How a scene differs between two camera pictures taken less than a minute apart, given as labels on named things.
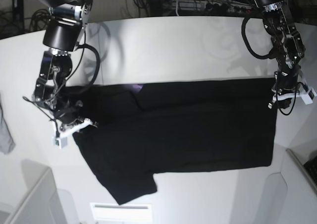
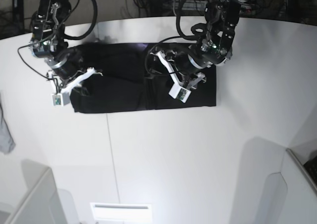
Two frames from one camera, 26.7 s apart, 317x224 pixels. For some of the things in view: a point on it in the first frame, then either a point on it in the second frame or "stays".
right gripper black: (287, 80) to (190, 63)
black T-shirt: (137, 128) to (132, 77)
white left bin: (42, 205) stays
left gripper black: (70, 112) to (66, 63)
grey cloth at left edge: (7, 144) stays
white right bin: (290, 196) stays
